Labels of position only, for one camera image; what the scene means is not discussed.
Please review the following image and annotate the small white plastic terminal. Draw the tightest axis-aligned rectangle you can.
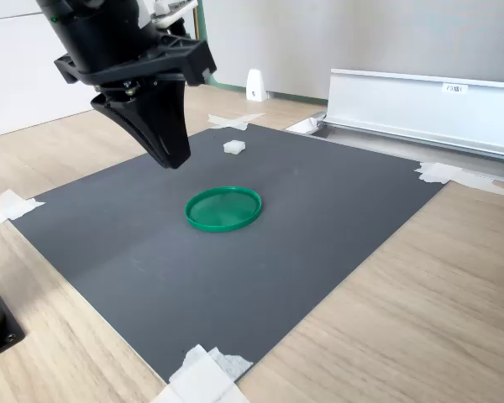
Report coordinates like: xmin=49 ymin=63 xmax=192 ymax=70
xmin=223 ymin=138 xmax=247 ymax=155

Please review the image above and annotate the round green lid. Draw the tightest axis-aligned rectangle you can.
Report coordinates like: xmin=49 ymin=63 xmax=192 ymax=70
xmin=184 ymin=186 xmax=264 ymax=233

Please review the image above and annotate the white partition panel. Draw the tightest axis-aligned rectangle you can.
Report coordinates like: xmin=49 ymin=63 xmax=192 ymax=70
xmin=0 ymin=8 xmax=98 ymax=141

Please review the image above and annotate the dark grey mat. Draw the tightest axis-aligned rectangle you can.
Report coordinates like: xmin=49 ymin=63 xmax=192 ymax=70
xmin=8 ymin=123 xmax=453 ymax=385

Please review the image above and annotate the white camera box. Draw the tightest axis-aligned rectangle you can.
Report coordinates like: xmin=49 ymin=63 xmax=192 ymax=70
xmin=134 ymin=0 xmax=198 ymax=30

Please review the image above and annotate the small white bracket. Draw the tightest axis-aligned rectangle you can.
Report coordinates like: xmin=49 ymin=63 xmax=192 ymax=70
xmin=246 ymin=68 xmax=265 ymax=102

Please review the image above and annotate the silver cable duct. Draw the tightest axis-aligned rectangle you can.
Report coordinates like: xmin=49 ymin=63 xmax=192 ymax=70
xmin=285 ymin=68 xmax=504 ymax=186

